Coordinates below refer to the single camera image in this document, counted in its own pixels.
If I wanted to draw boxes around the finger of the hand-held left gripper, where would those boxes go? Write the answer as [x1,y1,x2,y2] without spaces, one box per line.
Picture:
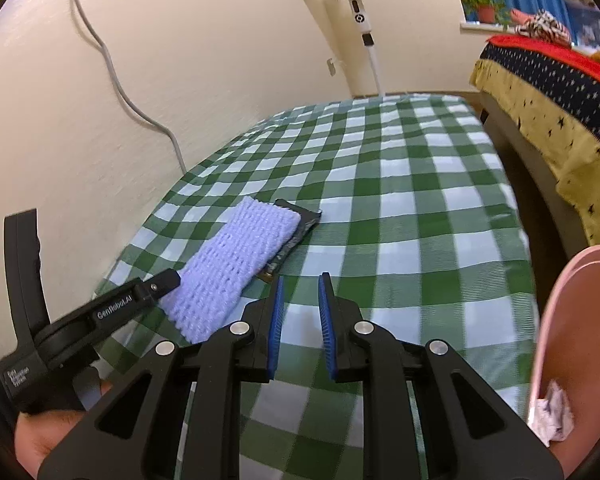
[135,268,182,306]

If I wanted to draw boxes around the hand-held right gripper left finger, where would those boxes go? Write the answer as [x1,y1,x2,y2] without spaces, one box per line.
[37,276,286,480]

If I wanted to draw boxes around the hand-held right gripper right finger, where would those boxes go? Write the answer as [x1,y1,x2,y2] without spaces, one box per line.
[317,272,566,480]

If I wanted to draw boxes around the lilac knitted cloth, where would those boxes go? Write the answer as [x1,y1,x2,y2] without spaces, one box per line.
[158,197,302,345]

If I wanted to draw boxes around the white paper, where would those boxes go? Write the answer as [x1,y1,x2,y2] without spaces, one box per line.
[529,380,575,446]

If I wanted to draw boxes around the pink bin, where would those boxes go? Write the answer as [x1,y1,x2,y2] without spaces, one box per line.
[526,245,600,480]

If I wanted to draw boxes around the person's left hand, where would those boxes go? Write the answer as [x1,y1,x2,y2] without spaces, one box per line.
[14,380,115,476]

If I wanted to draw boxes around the flat black item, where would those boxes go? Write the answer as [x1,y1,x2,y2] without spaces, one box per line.
[257,198,323,283]

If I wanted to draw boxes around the green checked cloth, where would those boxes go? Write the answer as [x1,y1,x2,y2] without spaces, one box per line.
[95,92,541,480]

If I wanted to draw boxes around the white standing fan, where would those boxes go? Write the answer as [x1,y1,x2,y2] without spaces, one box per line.
[286,0,388,97]

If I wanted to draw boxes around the star printed blanket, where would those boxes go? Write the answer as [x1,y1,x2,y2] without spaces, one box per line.
[469,34,600,248]

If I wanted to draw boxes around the black white striped cloth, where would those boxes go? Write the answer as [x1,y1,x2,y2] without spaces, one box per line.
[517,9,573,46]

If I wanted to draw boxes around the grey wall cable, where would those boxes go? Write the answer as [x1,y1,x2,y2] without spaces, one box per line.
[55,0,188,173]

